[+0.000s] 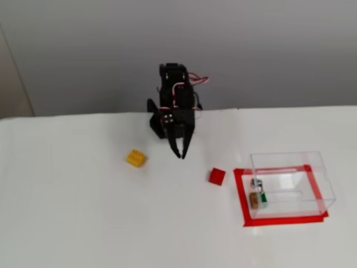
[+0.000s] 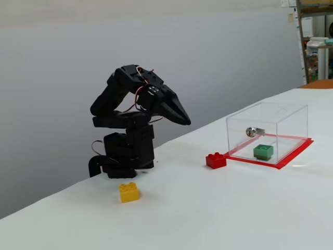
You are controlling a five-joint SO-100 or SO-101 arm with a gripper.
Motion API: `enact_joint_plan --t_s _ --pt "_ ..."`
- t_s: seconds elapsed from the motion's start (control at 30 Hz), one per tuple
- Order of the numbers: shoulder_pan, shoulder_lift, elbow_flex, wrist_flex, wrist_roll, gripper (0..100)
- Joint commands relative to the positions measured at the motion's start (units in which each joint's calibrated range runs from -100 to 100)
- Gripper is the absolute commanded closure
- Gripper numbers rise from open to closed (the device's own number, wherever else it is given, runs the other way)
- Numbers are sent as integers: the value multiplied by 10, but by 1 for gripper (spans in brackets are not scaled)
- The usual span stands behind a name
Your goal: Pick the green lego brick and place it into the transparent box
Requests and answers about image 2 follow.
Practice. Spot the yellow lego brick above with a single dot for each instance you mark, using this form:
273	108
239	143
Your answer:
130	194

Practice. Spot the metal shelving rack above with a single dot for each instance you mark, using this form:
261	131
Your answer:
301	39

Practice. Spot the silver cam lock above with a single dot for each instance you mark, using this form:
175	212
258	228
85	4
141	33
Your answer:
253	131

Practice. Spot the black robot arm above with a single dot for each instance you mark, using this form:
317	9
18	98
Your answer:
109	99

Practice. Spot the beige paper wall label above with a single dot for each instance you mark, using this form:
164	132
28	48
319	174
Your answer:
290	18

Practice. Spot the red base mat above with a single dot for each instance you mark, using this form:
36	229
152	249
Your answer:
294	156

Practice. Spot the white plastic canister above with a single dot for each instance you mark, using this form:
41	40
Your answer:
316	44

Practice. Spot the transparent plastic box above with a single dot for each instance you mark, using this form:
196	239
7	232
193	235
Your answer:
288	122

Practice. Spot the black table clamp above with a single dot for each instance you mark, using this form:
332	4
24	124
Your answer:
93	166

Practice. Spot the green lego brick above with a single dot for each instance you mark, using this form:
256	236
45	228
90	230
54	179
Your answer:
263	151

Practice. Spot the orange table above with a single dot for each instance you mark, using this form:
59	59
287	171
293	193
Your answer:
320	84

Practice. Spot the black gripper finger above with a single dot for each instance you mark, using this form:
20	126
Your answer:
180	110
167	113

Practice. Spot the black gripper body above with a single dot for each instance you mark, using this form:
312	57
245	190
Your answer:
168	101

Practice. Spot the red lego brick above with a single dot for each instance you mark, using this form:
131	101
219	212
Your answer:
216	161

